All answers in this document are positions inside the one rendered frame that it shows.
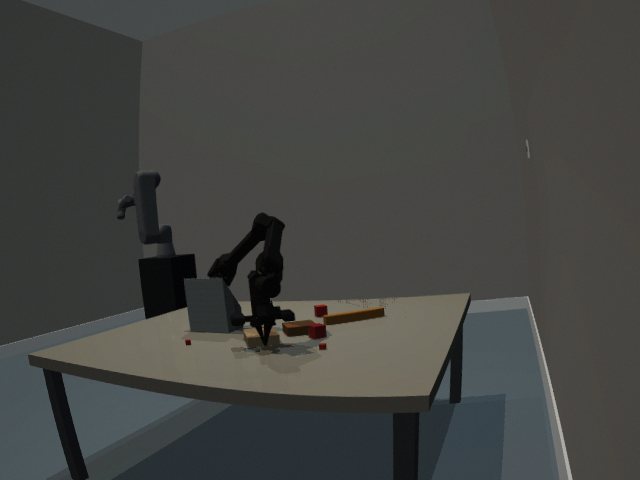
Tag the tan square block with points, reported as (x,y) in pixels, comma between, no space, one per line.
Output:
(253,338)

